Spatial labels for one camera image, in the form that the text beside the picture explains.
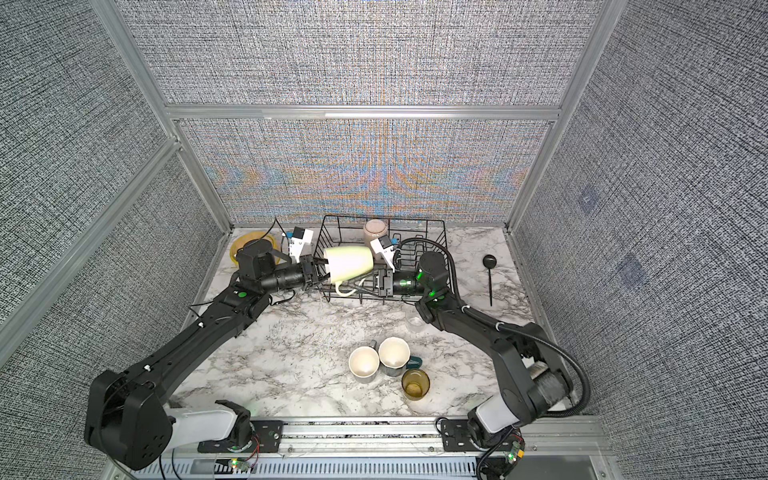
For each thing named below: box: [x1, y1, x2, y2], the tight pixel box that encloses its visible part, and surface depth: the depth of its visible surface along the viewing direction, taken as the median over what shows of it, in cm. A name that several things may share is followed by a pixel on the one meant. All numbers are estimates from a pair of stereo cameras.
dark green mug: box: [378, 336, 423, 377], surface depth 80 cm
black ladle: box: [482, 254, 497, 307], surface depth 109 cm
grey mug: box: [348, 339, 380, 384], surface depth 80 cm
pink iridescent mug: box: [363, 219, 388, 255], surface depth 102 cm
